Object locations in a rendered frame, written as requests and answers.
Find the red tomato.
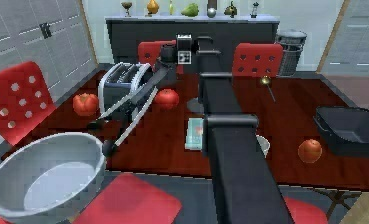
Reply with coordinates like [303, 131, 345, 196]
[72, 92, 100, 117]
[154, 88, 181, 111]

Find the black baking pan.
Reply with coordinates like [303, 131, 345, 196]
[313, 105, 369, 158]

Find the grey door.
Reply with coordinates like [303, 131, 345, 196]
[0, 0, 99, 101]
[316, 0, 369, 75]

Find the grey bowl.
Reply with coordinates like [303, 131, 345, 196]
[0, 132, 107, 220]

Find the red apple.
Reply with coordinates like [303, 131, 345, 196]
[297, 138, 323, 164]

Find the dark gold statuette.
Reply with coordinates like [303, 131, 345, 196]
[223, 0, 239, 19]

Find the dark goblet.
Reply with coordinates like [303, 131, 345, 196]
[120, 1, 134, 18]

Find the green lump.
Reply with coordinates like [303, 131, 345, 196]
[180, 2, 200, 18]

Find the white mug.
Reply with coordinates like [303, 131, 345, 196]
[256, 134, 272, 158]

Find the silver ball with dark post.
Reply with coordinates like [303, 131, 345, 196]
[206, 0, 218, 19]

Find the black sideboard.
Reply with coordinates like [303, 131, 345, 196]
[104, 15, 281, 75]

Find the dark small shaker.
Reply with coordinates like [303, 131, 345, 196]
[249, 1, 261, 19]

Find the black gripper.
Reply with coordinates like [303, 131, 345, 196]
[86, 43, 179, 159]

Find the yellow vase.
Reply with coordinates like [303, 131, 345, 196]
[145, 0, 160, 17]

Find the black door handle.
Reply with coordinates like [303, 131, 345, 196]
[39, 22, 53, 39]

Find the dark red wooden table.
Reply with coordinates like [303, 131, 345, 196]
[1, 69, 369, 218]

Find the grey round disc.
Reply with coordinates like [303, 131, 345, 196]
[186, 97, 205, 115]

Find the gold spoon with black handle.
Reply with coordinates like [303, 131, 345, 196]
[260, 75, 277, 103]

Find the silver black toaster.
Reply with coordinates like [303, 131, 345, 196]
[97, 61, 154, 122]

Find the dark grey bin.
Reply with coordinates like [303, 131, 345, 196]
[274, 29, 308, 77]

